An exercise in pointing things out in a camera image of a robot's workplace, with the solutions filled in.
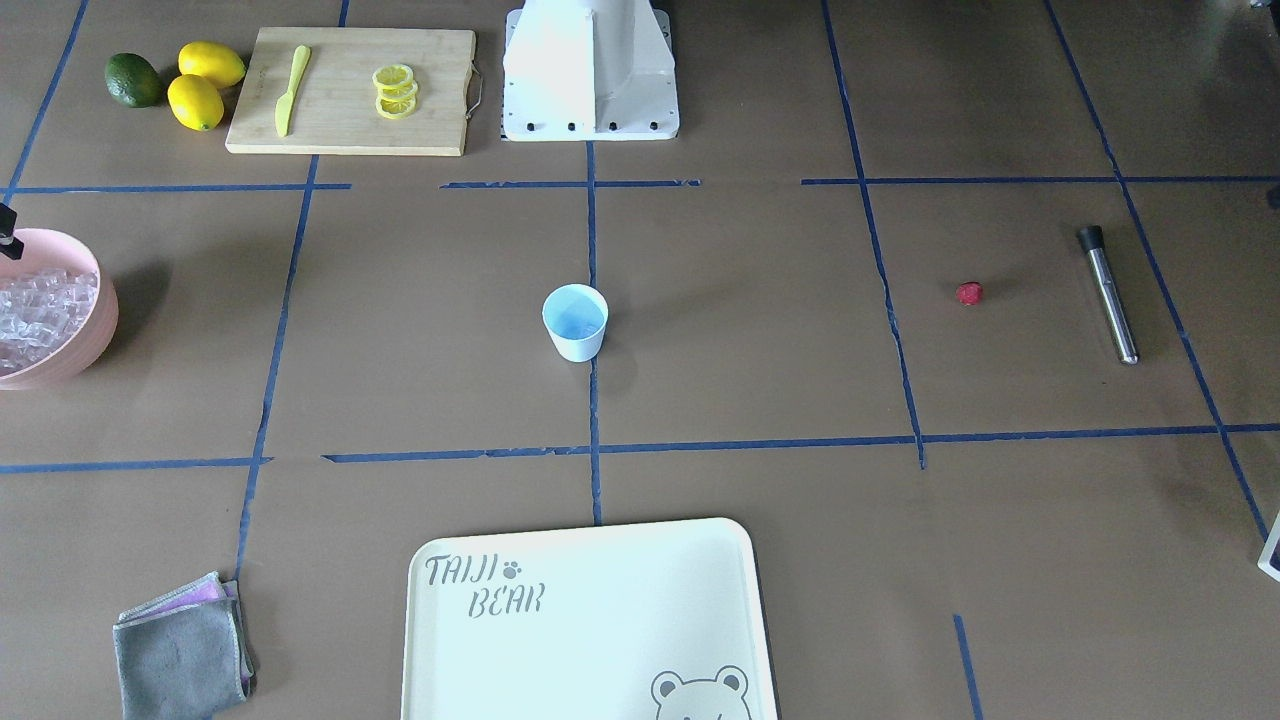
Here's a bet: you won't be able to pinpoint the yellow plastic knife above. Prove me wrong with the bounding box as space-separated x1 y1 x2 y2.
274 45 312 138

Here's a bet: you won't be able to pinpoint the steel muddler black tip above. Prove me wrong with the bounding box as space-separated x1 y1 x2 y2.
1076 225 1140 366

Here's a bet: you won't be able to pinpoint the bamboo cutting board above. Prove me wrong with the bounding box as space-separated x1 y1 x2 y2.
225 27 483 158

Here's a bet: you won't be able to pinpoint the cream bear tray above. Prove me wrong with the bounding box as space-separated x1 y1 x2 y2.
399 518 780 719

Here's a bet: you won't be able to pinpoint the lemon slices stack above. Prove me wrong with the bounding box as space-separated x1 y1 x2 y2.
371 64 419 120

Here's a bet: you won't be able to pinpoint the light blue cup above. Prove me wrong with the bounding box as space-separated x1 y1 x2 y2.
541 284 609 363

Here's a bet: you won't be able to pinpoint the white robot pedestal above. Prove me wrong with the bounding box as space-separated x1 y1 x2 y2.
502 1 681 142

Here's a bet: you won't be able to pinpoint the red strawberry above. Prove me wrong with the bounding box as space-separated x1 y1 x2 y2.
955 281 984 306

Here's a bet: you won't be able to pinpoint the pink bowl with ice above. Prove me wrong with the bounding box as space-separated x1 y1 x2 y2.
3 228 119 391

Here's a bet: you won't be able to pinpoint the yellow lemon near avocado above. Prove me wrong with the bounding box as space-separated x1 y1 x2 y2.
166 74 225 132

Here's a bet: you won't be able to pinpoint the grey folded cloth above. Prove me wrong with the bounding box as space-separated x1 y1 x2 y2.
111 571 255 719

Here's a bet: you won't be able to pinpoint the yellow lemon near board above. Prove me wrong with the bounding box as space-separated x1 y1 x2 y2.
178 41 247 90

